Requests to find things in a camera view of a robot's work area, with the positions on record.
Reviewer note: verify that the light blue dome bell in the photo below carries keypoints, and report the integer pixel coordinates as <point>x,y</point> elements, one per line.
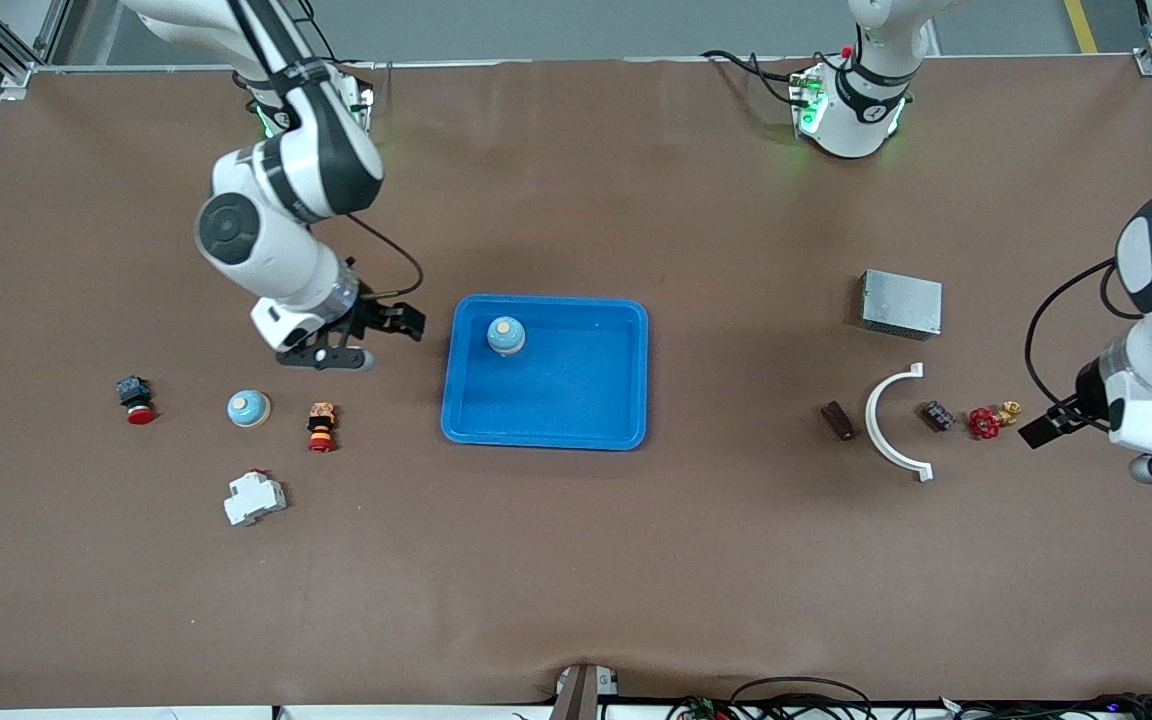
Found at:
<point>248,410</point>
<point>506,338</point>

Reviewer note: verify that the black printed capacitor block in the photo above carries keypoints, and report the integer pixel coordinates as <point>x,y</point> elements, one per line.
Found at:
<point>938,416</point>

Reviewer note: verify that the dark brown capacitor block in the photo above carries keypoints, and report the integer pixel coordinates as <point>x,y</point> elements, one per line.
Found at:
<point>838,421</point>

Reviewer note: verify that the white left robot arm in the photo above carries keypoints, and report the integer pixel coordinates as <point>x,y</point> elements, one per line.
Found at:
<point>851,110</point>

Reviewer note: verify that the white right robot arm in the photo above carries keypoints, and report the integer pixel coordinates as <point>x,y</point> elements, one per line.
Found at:
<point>266,250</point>

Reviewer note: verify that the orange emergency stop button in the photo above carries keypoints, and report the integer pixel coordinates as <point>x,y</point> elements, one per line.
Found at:
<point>321,425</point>

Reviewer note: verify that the white circuit breaker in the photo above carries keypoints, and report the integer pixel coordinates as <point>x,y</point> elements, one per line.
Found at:
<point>254,500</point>

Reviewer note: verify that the red mushroom push button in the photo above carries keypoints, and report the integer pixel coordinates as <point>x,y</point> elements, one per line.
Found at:
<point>139,412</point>

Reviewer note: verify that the blue plastic tray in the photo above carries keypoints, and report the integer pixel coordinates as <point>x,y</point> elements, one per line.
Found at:
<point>556,400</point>

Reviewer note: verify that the silver power supply box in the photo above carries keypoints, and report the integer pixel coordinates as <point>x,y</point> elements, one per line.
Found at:
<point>901,305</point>

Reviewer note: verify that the brown table cover mat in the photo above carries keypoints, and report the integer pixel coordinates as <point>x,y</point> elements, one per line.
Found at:
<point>576,560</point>

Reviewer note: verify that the white board strip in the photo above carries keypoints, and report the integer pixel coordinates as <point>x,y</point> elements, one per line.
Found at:
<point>86,714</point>

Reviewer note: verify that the white curved bracket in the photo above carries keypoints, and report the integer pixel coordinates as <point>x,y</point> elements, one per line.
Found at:
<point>870,420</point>

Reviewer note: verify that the metal clamp bracket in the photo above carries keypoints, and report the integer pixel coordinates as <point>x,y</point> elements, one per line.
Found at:
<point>581,695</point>

